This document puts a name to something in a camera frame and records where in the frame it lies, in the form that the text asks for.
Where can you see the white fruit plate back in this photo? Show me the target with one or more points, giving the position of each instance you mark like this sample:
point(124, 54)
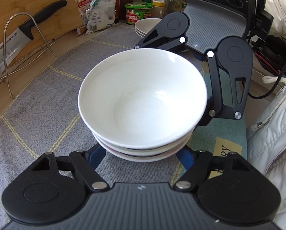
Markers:
point(145, 25)

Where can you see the white floral bowl back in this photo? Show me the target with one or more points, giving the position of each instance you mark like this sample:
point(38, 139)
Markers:
point(142, 98)

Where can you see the clear bottle red cap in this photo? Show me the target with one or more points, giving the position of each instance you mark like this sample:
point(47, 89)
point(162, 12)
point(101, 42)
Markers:
point(172, 6)

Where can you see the white floral bowl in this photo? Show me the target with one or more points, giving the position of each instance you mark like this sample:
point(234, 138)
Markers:
point(142, 98)
point(144, 152)

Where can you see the white seasoning bag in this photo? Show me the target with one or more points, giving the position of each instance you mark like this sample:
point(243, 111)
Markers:
point(100, 15)

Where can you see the bamboo cutting board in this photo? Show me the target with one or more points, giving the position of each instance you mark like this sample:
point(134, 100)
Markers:
point(60, 23)

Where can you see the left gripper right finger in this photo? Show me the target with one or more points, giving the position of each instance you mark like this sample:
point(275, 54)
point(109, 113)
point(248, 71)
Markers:
point(196, 164)

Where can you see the yellow lid spice jar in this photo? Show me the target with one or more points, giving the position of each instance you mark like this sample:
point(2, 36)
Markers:
point(158, 8)

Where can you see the white plate with stain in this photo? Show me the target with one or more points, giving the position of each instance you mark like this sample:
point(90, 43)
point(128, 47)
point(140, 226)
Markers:
point(141, 35)

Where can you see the grey checked dish towel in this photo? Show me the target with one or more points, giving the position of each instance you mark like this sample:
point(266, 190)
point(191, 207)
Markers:
point(44, 117)

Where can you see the white fruit plate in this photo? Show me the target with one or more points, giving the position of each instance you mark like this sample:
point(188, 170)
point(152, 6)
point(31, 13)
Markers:
point(140, 32)
point(145, 25)

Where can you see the black handled santoku knife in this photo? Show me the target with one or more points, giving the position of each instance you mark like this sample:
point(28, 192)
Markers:
point(22, 36)

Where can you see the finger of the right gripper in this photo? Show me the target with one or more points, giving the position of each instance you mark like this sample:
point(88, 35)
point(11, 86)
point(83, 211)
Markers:
point(175, 45)
point(214, 105)

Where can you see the white floral bowl front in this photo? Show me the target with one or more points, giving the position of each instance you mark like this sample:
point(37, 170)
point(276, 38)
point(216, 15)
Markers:
point(144, 152)

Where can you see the red clipped snack bag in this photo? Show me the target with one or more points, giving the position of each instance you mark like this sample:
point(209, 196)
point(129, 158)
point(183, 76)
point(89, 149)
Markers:
point(83, 5)

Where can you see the white jacket with drawstring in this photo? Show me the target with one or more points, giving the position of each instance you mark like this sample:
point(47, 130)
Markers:
point(266, 139)

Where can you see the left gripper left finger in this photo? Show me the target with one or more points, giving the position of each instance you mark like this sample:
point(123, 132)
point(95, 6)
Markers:
point(84, 168)

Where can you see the green lid sauce jar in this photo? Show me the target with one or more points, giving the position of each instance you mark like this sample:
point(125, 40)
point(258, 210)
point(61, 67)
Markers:
point(136, 11)

